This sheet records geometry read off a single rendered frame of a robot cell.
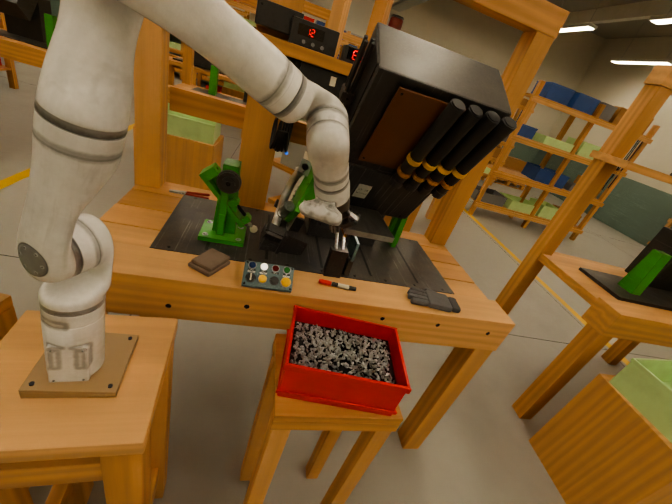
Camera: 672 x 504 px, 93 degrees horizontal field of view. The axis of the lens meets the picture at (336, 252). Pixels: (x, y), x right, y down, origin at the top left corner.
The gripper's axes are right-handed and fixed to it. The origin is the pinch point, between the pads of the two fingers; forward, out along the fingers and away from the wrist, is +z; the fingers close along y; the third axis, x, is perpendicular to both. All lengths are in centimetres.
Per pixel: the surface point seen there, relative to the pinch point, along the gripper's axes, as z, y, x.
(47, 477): 2, 30, 70
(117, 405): -2, 23, 54
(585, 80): 649, -379, -1141
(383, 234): 16.9, -10.6, -11.7
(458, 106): -19.2, -18.6, -28.1
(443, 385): 84, -54, 13
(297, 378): 11.1, -4.8, 35.8
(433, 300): 41, -34, -6
